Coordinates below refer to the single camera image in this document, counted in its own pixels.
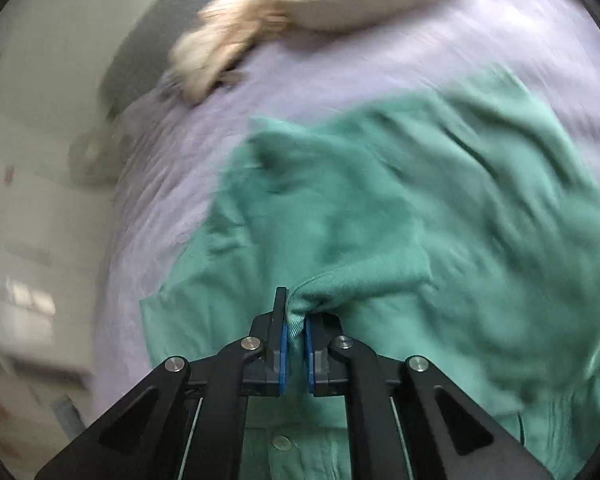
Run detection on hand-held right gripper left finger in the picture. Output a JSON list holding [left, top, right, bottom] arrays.
[[34, 287, 289, 480]]

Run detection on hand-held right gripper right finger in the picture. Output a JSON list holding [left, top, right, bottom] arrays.
[[304, 313, 554, 480]]

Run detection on green button shirt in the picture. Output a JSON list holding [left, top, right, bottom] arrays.
[[140, 67, 600, 480]]

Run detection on white round fan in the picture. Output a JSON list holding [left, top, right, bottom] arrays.
[[67, 125, 127, 187]]

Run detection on white wardrobe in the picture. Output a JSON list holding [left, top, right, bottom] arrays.
[[0, 110, 117, 396]]

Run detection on lavender bed sheet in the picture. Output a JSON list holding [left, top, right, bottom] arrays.
[[87, 0, 600, 436]]

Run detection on grey quilted headboard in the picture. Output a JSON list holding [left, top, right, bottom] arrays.
[[102, 0, 276, 117]]

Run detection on cream fluffy blanket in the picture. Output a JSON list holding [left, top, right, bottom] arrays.
[[170, 0, 476, 107]]

